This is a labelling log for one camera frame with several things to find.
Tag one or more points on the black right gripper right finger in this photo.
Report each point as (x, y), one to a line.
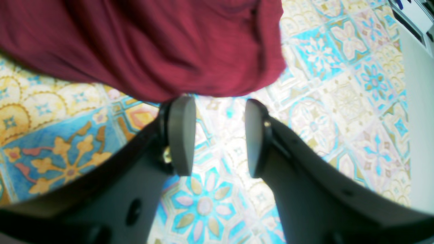
(316, 203)

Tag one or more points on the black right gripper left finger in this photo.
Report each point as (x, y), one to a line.
(117, 202)

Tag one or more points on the maroon t-shirt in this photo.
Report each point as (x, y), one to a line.
(152, 50)

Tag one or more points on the patterned tablecloth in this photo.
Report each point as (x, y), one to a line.
(342, 91)

